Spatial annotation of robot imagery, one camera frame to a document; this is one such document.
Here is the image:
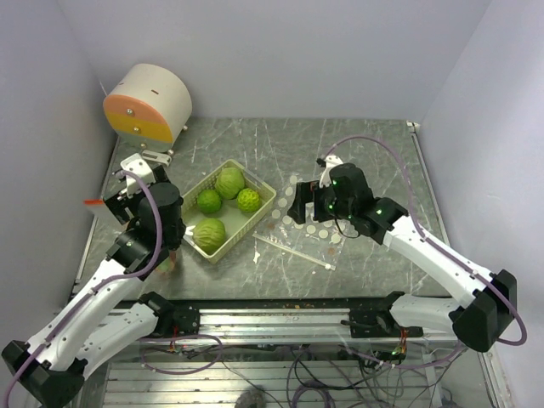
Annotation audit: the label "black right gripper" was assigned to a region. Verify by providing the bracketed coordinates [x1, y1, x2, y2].
[288, 179, 354, 224]

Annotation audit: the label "clear bag white dots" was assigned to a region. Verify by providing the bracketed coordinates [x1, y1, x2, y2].
[253, 173, 345, 270]

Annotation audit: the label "green custard apple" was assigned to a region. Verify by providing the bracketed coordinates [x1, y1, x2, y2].
[236, 188, 261, 213]
[196, 190, 222, 214]

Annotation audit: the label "clear bag orange zipper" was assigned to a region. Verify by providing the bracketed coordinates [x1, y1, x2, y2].
[84, 199, 176, 274]

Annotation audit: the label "small green cabbage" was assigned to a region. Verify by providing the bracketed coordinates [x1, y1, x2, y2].
[192, 218, 226, 254]

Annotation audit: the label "large green cabbage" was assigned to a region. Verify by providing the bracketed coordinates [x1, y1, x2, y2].
[215, 167, 246, 200]

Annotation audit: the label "pale green perforated basket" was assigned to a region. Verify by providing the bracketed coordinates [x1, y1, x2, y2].
[182, 159, 276, 264]

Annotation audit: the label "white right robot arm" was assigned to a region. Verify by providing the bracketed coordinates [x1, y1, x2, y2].
[288, 156, 517, 353]

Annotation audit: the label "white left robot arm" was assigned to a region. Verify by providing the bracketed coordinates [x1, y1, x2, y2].
[1, 159, 185, 407]

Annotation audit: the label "small white grey block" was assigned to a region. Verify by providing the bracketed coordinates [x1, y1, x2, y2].
[140, 150, 172, 167]

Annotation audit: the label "round drawer cabinet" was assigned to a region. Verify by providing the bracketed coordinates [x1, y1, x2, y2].
[103, 63, 192, 153]

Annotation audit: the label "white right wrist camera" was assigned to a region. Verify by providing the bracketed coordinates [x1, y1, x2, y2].
[316, 155, 343, 188]

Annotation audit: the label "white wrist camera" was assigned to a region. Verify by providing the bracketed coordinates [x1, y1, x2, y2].
[114, 153, 156, 198]
[316, 155, 343, 188]

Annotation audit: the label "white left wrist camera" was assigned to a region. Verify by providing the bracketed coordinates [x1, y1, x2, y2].
[114, 153, 156, 198]

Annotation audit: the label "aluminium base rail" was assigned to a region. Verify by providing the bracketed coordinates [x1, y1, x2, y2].
[54, 297, 494, 345]

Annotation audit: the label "loose cables under table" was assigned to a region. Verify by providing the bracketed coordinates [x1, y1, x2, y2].
[135, 331, 473, 408]

